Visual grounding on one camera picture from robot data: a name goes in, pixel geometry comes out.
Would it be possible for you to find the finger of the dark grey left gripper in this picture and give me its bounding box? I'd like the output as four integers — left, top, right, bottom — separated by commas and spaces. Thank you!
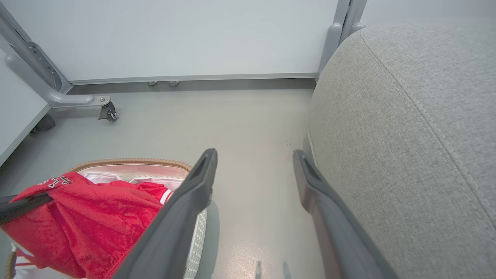
0, 193, 53, 224

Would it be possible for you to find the grey partition post with feet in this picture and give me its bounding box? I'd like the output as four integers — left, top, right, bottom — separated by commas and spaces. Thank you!
316, 0, 367, 82

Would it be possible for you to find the grey tubular partition leg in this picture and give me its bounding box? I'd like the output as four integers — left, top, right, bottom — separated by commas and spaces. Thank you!
5, 52, 112, 109

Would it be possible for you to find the white cloth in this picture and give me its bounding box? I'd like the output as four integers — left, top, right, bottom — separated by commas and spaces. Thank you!
83, 172, 188, 191

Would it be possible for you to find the black caster wheel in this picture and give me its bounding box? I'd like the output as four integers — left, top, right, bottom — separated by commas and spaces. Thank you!
98, 102, 118, 122

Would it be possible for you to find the white laundry basket brown rim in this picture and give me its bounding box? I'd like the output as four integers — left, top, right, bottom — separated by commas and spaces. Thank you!
4, 158, 208, 279

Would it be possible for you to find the red sports jersey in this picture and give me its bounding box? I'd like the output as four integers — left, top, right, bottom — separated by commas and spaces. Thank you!
0, 172, 174, 279

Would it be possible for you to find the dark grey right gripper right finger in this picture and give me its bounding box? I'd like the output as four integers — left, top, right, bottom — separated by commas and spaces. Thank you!
293, 150, 400, 279

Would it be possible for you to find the aluminium partition bottom rail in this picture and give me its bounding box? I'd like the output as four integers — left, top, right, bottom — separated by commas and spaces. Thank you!
70, 73, 318, 85

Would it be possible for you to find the grey fabric sofa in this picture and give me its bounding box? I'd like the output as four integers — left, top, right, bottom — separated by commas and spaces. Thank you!
302, 23, 496, 279

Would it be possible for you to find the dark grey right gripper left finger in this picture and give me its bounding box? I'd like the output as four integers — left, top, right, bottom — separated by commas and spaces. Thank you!
112, 148, 218, 279

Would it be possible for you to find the grey hinged partition frame post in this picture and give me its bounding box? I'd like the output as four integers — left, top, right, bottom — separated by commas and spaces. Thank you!
0, 2, 72, 93

